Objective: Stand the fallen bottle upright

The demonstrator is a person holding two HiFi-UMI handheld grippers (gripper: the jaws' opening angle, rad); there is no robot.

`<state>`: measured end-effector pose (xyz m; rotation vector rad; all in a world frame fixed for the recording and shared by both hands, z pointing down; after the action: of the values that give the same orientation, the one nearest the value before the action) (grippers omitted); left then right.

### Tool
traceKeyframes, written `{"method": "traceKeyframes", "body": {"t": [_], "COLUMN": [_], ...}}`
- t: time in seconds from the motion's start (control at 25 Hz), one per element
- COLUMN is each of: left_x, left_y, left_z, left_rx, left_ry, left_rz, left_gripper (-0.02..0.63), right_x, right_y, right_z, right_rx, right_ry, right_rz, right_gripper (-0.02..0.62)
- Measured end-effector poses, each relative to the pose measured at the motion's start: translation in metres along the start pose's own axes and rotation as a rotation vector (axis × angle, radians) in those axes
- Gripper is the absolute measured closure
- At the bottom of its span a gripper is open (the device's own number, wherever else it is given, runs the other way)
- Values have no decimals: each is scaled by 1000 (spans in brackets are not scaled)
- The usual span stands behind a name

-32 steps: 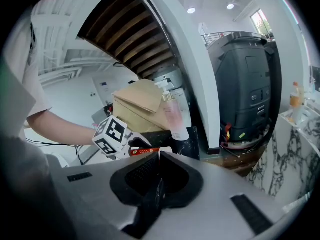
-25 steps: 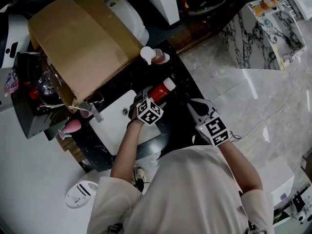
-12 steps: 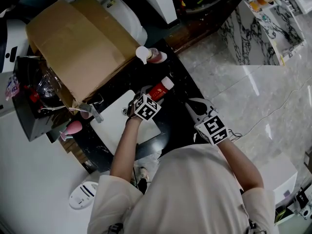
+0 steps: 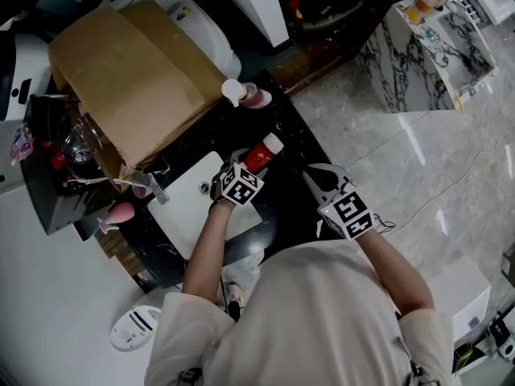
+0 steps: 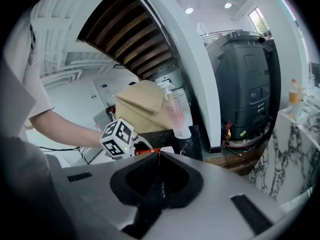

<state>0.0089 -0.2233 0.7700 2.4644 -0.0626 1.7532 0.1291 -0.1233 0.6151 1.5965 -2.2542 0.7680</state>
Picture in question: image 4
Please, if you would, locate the black microwave oven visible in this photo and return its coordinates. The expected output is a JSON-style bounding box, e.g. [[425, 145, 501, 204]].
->
[[19, 94, 109, 236]]

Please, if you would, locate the white rectangular sink basin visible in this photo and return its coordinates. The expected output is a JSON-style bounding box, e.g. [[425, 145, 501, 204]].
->
[[146, 150, 265, 261]]

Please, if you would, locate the round dark tray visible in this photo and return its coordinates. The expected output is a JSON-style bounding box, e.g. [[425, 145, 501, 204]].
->
[[297, 0, 381, 31]]

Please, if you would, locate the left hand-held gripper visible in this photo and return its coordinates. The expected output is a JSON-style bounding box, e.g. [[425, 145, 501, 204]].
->
[[219, 147, 270, 207]]

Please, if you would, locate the white box cabinet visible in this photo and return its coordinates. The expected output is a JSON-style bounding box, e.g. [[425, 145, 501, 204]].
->
[[426, 255, 492, 343]]

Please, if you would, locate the red bottle with white cap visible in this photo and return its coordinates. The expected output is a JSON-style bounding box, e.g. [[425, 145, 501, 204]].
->
[[242, 132, 285, 175]]

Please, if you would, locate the dark wooden staircase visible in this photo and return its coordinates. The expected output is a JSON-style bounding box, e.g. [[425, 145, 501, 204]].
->
[[94, 227, 142, 281]]

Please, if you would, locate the chrome faucet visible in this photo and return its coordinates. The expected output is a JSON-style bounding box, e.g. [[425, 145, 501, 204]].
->
[[140, 169, 170, 205]]

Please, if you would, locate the large open cardboard box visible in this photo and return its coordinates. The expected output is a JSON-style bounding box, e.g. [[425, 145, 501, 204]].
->
[[47, 0, 229, 195]]

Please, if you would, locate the black marble vanity table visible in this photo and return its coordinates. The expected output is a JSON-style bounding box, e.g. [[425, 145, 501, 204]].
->
[[72, 70, 343, 289]]

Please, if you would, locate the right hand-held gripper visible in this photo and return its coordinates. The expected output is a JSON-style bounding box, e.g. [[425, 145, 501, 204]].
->
[[302, 162, 374, 241]]

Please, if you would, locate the chrome wire rack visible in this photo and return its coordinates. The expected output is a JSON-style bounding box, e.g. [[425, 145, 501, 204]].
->
[[450, 0, 482, 23]]

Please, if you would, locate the person's beige shirt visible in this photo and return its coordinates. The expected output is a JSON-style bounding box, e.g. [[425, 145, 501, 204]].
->
[[143, 239, 455, 386]]

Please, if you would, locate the white rounded appliance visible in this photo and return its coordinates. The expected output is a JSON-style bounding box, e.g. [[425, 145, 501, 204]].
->
[[120, 0, 242, 80]]

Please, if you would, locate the white-handled black brush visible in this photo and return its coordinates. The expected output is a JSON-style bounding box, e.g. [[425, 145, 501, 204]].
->
[[62, 175, 109, 188]]

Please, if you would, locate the pink pump bottle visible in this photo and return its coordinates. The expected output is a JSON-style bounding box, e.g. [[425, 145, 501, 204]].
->
[[220, 78, 271, 110]]

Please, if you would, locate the person's left forearm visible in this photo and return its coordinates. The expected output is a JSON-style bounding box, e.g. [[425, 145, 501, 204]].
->
[[181, 199, 237, 305]]

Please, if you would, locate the dark wooden floor plinth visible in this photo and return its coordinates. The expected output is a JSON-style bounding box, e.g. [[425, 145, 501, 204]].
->
[[277, 34, 365, 96]]

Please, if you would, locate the pink snack packet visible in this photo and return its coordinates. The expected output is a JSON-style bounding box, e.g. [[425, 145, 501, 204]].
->
[[10, 125, 35, 166]]

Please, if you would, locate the person's right forearm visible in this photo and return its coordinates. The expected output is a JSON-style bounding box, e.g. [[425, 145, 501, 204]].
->
[[356, 229, 435, 317]]

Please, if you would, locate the pink vase-shaped bottle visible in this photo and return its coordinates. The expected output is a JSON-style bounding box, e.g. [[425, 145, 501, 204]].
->
[[97, 201, 136, 232]]

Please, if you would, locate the white marble-pattern cabinet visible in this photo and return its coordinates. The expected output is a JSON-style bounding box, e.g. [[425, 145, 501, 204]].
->
[[356, 0, 500, 114]]

